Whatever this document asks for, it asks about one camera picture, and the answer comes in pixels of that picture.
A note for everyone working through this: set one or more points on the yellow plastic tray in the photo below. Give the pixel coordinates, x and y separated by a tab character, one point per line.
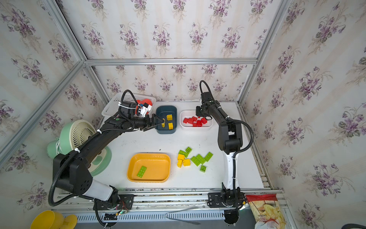
158	167

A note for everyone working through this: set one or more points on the green desk fan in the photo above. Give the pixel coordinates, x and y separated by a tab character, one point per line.
72	136

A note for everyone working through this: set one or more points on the green lego plate long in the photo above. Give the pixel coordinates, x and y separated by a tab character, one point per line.
195	160

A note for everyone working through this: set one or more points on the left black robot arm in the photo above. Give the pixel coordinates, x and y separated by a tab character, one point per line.
71	177

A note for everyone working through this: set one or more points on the red toy in basket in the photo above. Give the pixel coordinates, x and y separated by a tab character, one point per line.
145	102

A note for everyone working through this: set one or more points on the dark blue plastic tray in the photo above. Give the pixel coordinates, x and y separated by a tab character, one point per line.
162	112

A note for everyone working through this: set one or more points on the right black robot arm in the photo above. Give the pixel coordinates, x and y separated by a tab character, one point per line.
234	137

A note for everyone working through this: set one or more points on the white plastic tray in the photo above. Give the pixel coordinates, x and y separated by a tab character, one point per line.
189	127

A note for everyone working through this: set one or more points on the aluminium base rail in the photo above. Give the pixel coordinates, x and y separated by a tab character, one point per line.
185	206

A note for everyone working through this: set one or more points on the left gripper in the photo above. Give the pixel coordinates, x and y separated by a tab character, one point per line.
147	125

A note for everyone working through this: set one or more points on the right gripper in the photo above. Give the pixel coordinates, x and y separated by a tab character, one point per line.
201	111

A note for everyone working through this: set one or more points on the snack bag red top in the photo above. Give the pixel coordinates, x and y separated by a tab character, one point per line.
266	211

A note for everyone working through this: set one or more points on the white perforated basket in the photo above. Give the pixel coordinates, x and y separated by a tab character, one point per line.
112	107

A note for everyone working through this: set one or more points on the green lego brick small square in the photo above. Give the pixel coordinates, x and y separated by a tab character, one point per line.
188	150

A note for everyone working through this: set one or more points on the small green lego brick bottom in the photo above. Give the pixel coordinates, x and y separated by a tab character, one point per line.
203	168

